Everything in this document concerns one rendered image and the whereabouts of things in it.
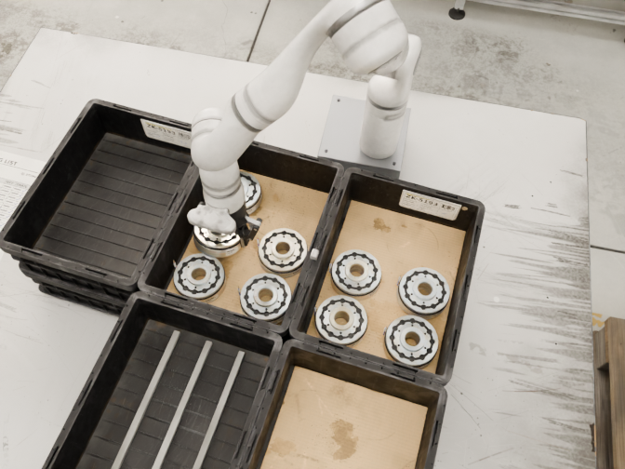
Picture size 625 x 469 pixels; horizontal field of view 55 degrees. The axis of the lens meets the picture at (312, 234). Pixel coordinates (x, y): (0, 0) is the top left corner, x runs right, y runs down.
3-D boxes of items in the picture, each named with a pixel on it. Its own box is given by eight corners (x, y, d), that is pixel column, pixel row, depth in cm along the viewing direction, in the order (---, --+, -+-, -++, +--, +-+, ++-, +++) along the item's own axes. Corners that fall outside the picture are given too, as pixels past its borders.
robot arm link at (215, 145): (181, 167, 94) (239, 122, 87) (182, 124, 99) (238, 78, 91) (216, 183, 99) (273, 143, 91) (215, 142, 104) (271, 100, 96)
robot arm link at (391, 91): (428, 27, 118) (413, 88, 133) (382, 16, 119) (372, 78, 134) (418, 60, 114) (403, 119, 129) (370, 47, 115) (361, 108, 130)
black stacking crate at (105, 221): (105, 131, 144) (91, 99, 135) (219, 163, 141) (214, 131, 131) (18, 271, 125) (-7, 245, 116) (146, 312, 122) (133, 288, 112)
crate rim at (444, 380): (346, 171, 128) (347, 165, 126) (484, 208, 124) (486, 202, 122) (285, 340, 109) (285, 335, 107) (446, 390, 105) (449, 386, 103)
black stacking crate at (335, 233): (343, 196, 137) (347, 167, 127) (471, 232, 133) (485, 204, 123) (287, 356, 118) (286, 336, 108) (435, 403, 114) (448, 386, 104)
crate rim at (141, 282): (216, 136, 132) (215, 129, 130) (345, 171, 128) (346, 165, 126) (136, 293, 113) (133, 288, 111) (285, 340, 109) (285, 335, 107)
